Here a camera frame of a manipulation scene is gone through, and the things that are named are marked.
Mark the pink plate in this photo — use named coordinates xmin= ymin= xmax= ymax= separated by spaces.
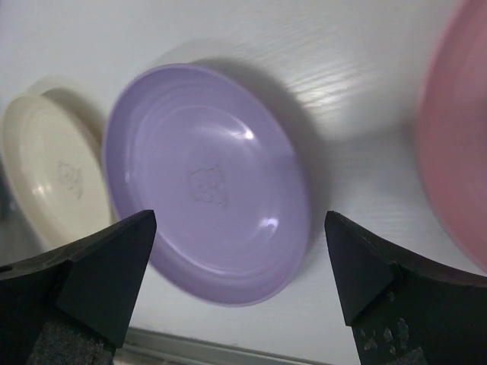
xmin=415 ymin=1 xmax=486 ymax=270

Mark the aluminium rail frame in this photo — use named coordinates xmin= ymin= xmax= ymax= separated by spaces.
xmin=114 ymin=328 xmax=310 ymax=364

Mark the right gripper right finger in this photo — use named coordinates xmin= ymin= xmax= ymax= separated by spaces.
xmin=324 ymin=211 xmax=486 ymax=364

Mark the purple plate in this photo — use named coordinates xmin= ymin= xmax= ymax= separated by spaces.
xmin=102 ymin=64 xmax=311 ymax=306

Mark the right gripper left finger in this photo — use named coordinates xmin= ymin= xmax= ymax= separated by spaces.
xmin=1 ymin=210 xmax=157 ymax=364

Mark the cream plate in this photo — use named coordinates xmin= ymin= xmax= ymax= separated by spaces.
xmin=1 ymin=94 xmax=113 ymax=251

